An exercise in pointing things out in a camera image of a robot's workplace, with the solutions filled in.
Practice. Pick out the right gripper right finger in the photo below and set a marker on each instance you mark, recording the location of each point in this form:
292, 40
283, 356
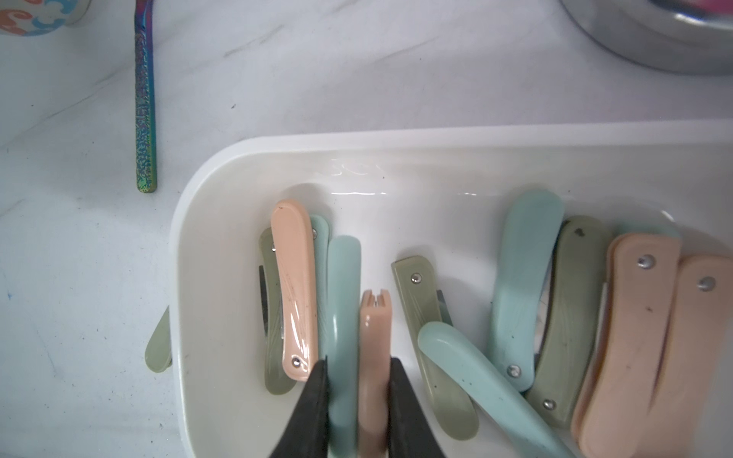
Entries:
408, 434

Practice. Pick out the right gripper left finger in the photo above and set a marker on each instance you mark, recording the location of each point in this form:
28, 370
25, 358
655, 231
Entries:
307, 432

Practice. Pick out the pink folding fruit knife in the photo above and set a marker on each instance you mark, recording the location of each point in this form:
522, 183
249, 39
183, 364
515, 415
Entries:
294, 248

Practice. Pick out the olive folding fruit knife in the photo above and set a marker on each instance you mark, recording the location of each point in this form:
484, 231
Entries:
158, 353

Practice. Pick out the olive knife in box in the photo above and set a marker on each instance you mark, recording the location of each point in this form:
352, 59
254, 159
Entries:
578, 271

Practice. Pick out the white plastic storage box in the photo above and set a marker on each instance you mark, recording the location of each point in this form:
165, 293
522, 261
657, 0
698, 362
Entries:
441, 194

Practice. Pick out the mint knife in box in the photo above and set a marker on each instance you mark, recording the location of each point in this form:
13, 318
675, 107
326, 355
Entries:
527, 243

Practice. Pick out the pink knife far right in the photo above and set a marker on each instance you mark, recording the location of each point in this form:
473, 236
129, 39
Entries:
702, 306

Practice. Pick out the iridescent butter knife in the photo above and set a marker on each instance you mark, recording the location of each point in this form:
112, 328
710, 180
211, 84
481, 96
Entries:
146, 143

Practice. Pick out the chrome glass holder stand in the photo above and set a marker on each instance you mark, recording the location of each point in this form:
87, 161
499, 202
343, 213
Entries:
680, 37

